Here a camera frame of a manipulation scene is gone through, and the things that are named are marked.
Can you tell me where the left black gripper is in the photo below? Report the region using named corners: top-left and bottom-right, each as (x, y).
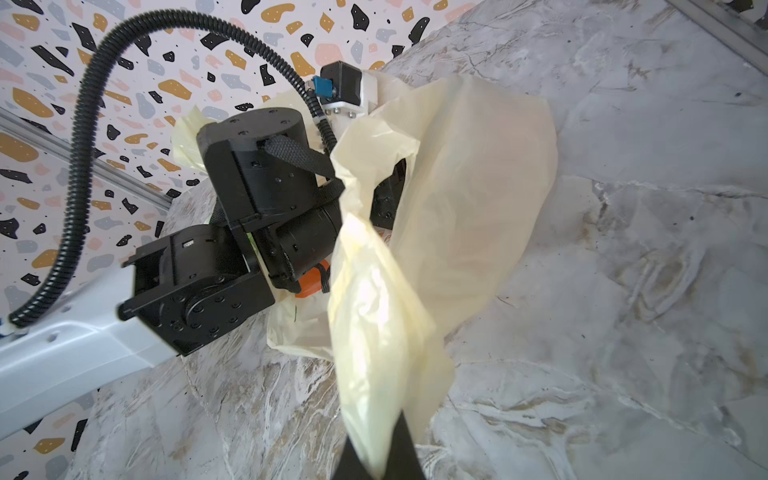
top-left (196, 107), bottom-right (344, 294)

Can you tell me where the left aluminium corner post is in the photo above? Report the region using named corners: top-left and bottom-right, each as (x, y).
top-left (0, 106), bottom-right (175, 212)

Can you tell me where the yellow translucent plastic bag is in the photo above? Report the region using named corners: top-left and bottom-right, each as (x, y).
top-left (184, 75), bottom-right (558, 479)

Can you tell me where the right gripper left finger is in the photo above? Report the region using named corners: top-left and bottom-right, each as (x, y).
top-left (331, 438), bottom-right (363, 480)

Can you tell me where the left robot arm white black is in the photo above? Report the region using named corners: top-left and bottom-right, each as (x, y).
top-left (1, 107), bottom-right (341, 436)

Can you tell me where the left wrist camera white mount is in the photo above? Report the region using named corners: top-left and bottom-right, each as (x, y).
top-left (309, 61), bottom-right (378, 135)

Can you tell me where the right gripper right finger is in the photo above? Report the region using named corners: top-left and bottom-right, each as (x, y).
top-left (383, 413), bottom-right (426, 480)

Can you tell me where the left black corrugated cable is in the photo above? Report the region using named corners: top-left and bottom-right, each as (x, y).
top-left (8, 8), bottom-right (338, 329)

